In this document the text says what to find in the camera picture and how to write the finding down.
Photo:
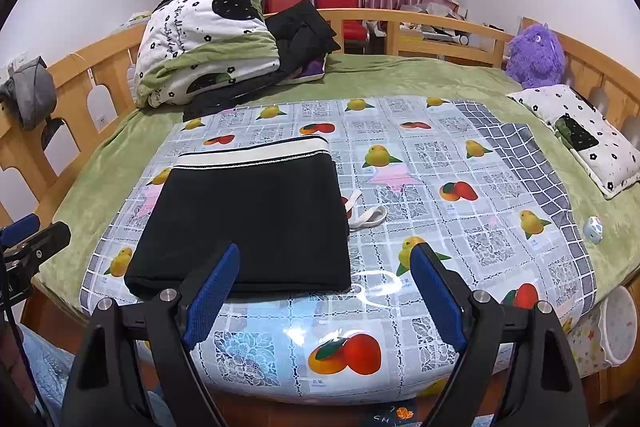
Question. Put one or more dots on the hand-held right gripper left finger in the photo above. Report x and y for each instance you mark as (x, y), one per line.
(212, 292)

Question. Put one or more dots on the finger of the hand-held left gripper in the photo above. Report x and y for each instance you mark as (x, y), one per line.
(20, 225)
(50, 236)

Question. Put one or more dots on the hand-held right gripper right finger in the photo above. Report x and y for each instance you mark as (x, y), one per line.
(437, 297)

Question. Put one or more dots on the black pants with white waistband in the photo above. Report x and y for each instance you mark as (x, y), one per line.
(250, 217)

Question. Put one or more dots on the light blue denim cloth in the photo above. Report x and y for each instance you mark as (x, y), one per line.
(50, 367)

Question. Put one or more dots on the dark printed slipper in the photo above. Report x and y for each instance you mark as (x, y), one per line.
(395, 414)

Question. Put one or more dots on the grey bag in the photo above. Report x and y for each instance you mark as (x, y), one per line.
(32, 92)

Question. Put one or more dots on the fruit print plastic tablecloth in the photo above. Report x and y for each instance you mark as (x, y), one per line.
(450, 157)

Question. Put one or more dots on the star print cloth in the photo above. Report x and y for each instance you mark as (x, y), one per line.
(585, 337)

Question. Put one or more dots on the small white blue gadget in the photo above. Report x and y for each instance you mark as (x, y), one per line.
(593, 229)

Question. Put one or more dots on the grey checked cloth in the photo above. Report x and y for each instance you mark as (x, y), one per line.
(520, 142)

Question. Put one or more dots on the white plastic bucket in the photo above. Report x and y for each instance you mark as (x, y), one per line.
(620, 327)

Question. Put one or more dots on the green plush blanket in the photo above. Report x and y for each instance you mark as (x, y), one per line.
(425, 77)

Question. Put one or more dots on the white flower print pillow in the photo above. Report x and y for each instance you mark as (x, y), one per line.
(600, 142)

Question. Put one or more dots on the purple cloth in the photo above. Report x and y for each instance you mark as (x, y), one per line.
(315, 68)

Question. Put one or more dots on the folded white flower print quilt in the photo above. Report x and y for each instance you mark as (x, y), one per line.
(200, 32)

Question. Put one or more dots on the purple plush toy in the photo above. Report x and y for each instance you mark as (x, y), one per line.
(537, 54)

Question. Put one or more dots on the pile of black clothes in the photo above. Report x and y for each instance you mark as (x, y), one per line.
(300, 32)

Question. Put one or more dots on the pile of boxes and papers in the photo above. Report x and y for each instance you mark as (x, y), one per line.
(440, 14)

